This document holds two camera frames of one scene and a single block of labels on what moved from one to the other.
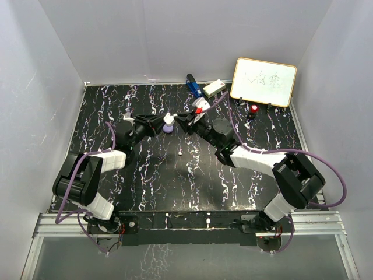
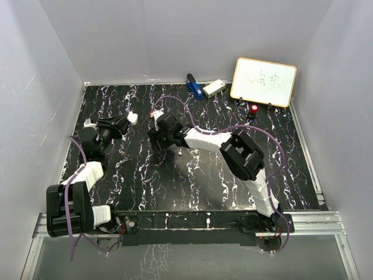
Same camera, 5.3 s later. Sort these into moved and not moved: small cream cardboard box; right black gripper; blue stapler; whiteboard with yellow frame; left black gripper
Moved: left black gripper; right black gripper
Not moved: small cream cardboard box; whiteboard with yellow frame; blue stapler
